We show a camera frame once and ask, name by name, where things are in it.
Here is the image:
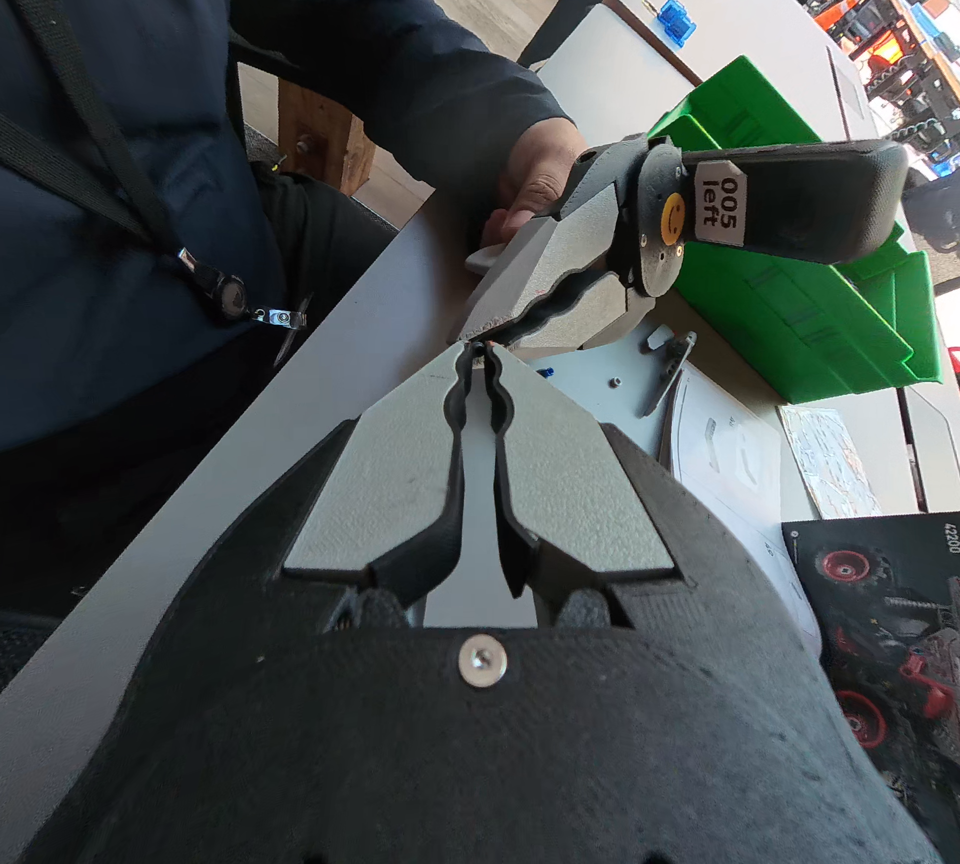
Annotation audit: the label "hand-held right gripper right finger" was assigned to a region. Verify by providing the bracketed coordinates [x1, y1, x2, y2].
[483, 341, 678, 599]

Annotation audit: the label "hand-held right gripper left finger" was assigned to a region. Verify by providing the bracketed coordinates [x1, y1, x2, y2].
[283, 341, 472, 610]

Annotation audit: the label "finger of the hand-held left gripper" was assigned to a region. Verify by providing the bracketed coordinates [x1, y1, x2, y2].
[448, 185, 625, 346]
[495, 270, 631, 359]

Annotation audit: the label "person's left forearm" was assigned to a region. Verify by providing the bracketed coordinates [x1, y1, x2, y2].
[228, 0, 579, 201]

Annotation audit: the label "dark grey lego fin piece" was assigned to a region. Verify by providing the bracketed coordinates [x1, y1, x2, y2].
[639, 329, 699, 419]

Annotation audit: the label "black lego set box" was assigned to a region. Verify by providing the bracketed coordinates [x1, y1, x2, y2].
[781, 512, 960, 864]

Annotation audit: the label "person's left hand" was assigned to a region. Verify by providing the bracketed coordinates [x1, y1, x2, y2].
[480, 118, 591, 248]

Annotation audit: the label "green plastic bin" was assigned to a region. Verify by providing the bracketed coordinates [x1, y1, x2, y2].
[648, 54, 942, 405]

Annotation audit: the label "white instruction booklet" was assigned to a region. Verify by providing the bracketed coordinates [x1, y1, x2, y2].
[658, 354, 824, 655]

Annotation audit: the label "storage shelves with bins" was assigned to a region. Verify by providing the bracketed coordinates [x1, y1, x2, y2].
[813, 0, 960, 175]

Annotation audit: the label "orange traffic cone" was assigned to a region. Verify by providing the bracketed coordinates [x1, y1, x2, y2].
[813, 0, 879, 33]

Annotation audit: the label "blue plastic clip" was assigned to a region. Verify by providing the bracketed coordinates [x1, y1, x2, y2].
[657, 0, 699, 49]

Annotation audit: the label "person's lap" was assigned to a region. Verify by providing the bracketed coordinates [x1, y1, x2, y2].
[0, 163, 399, 625]

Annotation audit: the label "badge reel clip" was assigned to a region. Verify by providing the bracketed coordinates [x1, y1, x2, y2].
[176, 248, 312, 364]

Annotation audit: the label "wooden table leg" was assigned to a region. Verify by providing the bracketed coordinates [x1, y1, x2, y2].
[277, 75, 376, 194]

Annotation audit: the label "person's torso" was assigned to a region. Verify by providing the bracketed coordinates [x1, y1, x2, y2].
[0, 0, 301, 453]

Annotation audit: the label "black lanyard strap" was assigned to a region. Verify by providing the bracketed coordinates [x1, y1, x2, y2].
[0, 0, 189, 261]

